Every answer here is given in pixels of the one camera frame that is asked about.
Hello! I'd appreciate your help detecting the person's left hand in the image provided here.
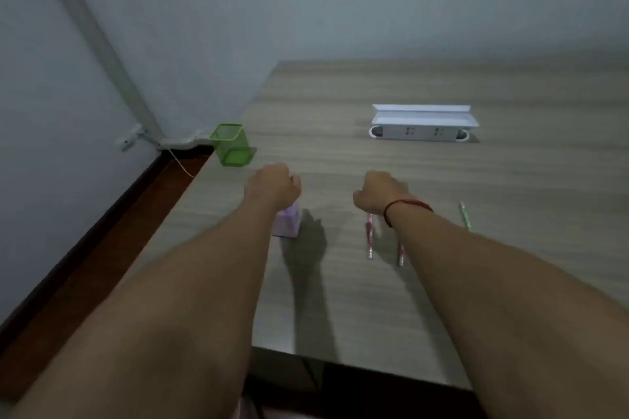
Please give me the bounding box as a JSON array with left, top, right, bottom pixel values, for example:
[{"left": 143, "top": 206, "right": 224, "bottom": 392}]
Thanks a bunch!
[{"left": 244, "top": 163, "right": 303, "bottom": 213}]

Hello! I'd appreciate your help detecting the red string bracelet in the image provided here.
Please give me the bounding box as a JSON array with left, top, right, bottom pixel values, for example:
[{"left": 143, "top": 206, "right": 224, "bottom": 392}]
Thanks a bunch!
[{"left": 383, "top": 198, "right": 434, "bottom": 229}]

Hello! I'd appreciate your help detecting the person's right hand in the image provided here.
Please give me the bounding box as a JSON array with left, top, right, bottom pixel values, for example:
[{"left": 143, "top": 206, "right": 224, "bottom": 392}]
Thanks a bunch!
[{"left": 353, "top": 170, "right": 416, "bottom": 224}]

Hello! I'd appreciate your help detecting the white wall socket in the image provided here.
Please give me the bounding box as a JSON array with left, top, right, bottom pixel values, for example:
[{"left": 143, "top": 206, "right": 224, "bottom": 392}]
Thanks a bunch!
[{"left": 116, "top": 124, "right": 146, "bottom": 153}]

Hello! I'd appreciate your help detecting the white wall pipe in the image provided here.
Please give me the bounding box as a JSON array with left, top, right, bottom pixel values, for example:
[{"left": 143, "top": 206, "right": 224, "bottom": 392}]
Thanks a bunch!
[{"left": 29, "top": 0, "right": 166, "bottom": 139}]

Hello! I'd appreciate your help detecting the purple pencil sharpener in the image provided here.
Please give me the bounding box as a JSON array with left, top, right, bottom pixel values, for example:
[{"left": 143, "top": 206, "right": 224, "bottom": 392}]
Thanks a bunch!
[{"left": 271, "top": 202, "right": 301, "bottom": 239}]

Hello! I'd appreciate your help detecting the wooden desk cabinet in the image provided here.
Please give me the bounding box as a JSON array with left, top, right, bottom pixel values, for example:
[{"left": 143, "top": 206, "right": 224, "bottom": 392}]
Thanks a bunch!
[{"left": 248, "top": 344, "right": 325, "bottom": 393}]

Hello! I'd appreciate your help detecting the person's right forearm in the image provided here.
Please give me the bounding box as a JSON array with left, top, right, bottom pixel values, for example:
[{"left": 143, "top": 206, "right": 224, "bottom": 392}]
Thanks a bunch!
[{"left": 388, "top": 200, "right": 629, "bottom": 419}]

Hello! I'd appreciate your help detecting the white cable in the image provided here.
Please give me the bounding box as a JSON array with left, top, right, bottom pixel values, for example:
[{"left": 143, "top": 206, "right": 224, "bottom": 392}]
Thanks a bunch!
[{"left": 142, "top": 128, "right": 213, "bottom": 178}]

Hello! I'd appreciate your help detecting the green patterned pencil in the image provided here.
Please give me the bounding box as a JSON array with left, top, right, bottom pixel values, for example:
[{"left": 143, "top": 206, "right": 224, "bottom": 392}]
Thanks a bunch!
[{"left": 457, "top": 201, "right": 474, "bottom": 233}]

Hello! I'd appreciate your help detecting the person's left forearm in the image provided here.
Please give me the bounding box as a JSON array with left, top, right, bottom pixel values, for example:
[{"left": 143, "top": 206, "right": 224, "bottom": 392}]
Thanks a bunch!
[{"left": 9, "top": 195, "right": 284, "bottom": 419}]

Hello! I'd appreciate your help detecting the white desk socket box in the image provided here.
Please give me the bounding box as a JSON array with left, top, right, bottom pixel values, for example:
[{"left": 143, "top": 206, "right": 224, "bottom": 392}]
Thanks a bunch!
[{"left": 368, "top": 103, "right": 480, "bottom": 142}]

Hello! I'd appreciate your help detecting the green mesh pen holder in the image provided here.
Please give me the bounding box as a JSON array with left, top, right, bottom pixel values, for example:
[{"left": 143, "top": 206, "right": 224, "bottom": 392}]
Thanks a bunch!
[{"left": 208, "top": 123, "right": 252, "bottom": 168}]

